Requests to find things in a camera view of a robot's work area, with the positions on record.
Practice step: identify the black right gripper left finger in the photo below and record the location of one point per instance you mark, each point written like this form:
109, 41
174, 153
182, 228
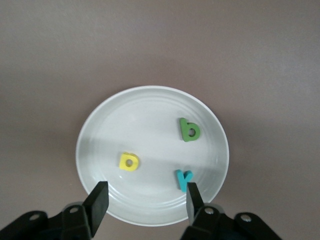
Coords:
97, 207

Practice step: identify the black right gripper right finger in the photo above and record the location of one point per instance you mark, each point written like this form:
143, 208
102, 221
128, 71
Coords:
195, 207

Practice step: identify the teal letter y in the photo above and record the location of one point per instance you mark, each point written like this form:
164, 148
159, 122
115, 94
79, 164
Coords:
182, 182

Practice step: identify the yellow letter b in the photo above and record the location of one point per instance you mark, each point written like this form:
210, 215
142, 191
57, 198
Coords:
123, 165

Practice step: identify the green letter p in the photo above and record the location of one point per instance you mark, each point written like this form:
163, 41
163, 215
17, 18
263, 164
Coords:
185, 130

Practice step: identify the beige round plate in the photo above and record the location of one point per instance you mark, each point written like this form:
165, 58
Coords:
150, 125

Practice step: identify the brown table cover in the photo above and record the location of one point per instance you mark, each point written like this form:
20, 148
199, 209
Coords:
225, 37

